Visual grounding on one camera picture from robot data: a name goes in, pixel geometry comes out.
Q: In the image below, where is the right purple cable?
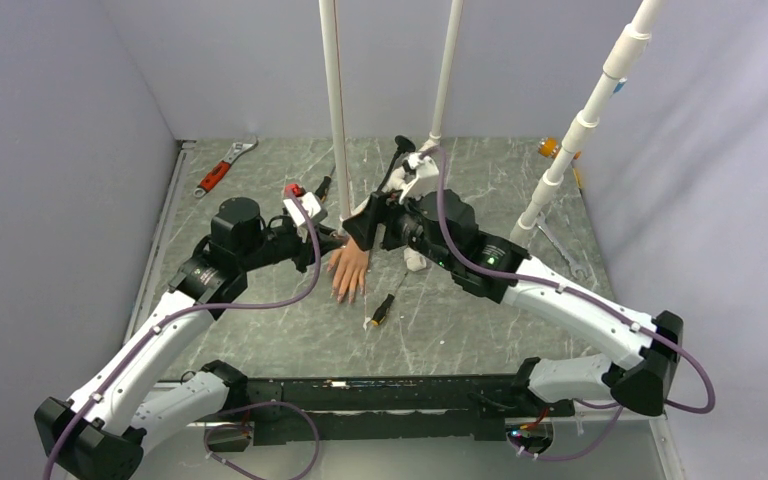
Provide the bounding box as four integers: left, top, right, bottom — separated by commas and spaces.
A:
420, 145, 717, 464

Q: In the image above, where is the green hose nozzle fitting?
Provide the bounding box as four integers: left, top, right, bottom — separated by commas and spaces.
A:
403, 248, 427, 272

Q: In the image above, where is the mannequin practice hand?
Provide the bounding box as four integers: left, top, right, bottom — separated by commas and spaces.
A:
327, 237, 371, 304

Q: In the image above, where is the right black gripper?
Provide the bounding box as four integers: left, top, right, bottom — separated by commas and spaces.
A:
343, 182, 457, 271

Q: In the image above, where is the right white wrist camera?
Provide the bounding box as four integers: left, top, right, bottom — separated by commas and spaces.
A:
396, 151, 440, 204

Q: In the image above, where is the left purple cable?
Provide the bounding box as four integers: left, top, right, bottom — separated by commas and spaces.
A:
42, 195, 324, 480

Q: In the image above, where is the orange yellow tool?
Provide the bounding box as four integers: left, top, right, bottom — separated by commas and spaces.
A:
537, 137, 583, 191

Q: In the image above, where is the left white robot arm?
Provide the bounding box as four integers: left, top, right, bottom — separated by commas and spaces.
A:
34, 192, 339, 479

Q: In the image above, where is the white PVC pipe frame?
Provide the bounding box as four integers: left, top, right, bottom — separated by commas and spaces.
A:
318, 0, 464, 221

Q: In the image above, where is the purple cable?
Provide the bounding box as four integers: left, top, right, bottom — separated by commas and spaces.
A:
42, 195, 324, 480
420, 145, 717, 464

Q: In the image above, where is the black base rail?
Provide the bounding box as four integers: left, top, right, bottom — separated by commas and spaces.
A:
203, 374, 575, 446

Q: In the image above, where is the silver combination wrench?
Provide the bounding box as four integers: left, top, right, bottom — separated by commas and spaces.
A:
535, 213, 588, 280

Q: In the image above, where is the white angled PVC pole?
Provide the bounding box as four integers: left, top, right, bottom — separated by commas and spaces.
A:
509, 0, 664, 245

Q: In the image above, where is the black yellow screwdriver far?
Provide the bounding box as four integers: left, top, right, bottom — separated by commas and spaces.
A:
315, 166, 336, 202

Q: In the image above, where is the red adjustable wrench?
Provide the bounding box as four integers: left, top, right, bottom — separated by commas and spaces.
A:
193, 136, 259, 199

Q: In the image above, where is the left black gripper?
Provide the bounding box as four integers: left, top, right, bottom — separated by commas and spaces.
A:
239, 222, 341, 273

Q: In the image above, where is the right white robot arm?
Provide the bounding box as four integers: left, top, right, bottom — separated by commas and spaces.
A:
343, 189, 684, 417

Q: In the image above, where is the black yellow screwdriver near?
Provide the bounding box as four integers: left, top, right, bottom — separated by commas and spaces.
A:
362, 270, 410, 330

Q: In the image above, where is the black suction mount stalk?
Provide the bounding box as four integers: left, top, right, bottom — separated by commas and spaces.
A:
374, 135, 416, 193

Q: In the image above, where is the black yellow screwdriver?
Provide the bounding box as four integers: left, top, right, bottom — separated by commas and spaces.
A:
362, 270, 410, 330
315, 166, 336, 202

